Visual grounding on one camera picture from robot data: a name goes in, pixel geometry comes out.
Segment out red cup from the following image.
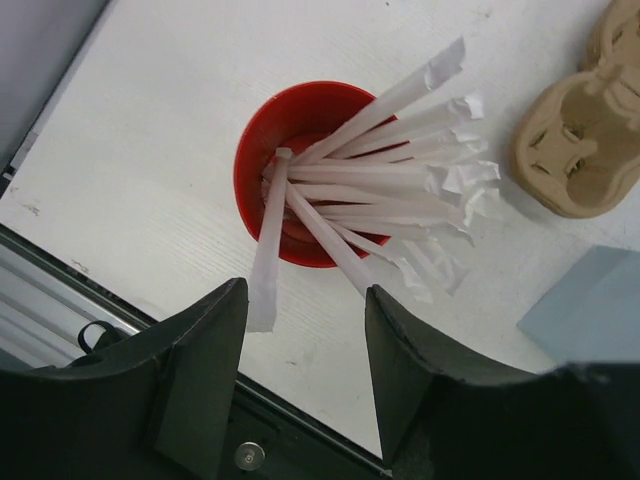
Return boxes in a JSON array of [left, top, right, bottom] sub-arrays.
[[233, 80, 375, 239]]

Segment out white stirrers bundle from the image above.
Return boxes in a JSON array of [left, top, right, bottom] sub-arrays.
[[247, 39, 500, 333]]

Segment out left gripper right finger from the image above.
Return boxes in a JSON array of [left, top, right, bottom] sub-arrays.
[[365, 285, 639, 479]]

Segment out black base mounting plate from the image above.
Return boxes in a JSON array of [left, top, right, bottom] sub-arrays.
[[217, 375, 392, 480]]

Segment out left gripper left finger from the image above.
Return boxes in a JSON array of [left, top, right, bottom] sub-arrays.
[[1, 278, 248, 479]]

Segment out light blue paper bag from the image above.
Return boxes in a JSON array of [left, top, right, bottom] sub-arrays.
[[517, 246, 639, 370]]

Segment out remaining brown pulp carriers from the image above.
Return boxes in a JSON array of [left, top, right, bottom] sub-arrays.
[[509, 1, 639, 219]]

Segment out aluminium frame rail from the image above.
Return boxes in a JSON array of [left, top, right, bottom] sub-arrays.
[[0, 219, 391, 476]]

